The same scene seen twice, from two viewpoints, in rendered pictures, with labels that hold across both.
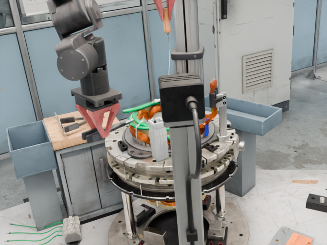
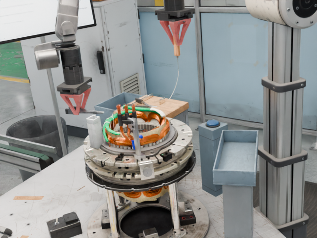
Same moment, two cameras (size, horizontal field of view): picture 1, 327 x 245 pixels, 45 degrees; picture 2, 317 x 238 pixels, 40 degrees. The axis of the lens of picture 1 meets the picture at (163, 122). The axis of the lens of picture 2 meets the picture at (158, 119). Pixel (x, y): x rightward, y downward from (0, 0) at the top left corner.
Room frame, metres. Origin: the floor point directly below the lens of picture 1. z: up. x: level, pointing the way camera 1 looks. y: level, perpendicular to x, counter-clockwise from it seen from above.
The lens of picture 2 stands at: (0.36, -1.07, 1.64)
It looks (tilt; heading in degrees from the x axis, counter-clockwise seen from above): 23 degrees down; 61
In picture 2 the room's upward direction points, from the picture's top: 6 degrees counter-clockwise
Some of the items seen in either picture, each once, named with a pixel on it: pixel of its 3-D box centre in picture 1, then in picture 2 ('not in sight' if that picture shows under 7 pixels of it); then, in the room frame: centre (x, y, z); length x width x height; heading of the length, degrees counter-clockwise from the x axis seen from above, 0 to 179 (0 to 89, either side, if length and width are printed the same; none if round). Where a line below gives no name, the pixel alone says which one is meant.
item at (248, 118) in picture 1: (235, 148); (238, 191); (1.08, -0.22, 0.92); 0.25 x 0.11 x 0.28; 45
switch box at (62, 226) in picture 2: not in sight; (63, 225); (0.65, 0.12, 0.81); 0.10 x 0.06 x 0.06; 173
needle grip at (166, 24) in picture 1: (166, 20); (176, 45); (1.03, -0.03, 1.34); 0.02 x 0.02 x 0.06
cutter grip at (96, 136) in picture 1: (95, 136); (71, 111); (0.75, 0.14, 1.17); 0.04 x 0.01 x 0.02; 127
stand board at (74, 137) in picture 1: (81, 125); (151, 109); (1.07, 0.24, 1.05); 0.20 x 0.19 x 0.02; 111
